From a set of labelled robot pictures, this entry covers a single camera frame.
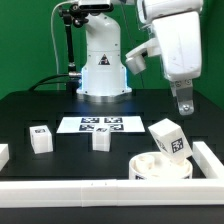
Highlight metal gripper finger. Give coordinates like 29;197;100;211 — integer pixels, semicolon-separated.
170;79;194;116

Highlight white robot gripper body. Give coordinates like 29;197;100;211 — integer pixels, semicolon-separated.
152;11;202;82

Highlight white round stool seat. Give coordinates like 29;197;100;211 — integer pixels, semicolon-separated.
129;152;193;180

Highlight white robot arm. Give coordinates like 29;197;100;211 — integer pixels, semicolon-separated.
78;0;203;115

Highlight white marker paper sheet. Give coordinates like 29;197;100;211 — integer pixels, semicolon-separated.
57;116;145;133

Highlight white U-shaped fence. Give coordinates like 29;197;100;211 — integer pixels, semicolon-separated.
0;141;224;208

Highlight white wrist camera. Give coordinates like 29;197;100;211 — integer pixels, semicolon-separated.
126;38;161;75

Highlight white overhead camera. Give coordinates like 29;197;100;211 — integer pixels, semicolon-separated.
78;0;113;12

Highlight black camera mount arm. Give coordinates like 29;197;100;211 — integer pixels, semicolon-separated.
59;3;88;76

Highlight white cable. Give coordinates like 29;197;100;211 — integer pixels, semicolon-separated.
50;0;78;91

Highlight black cables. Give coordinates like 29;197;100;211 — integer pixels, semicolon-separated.
28;73;83;92

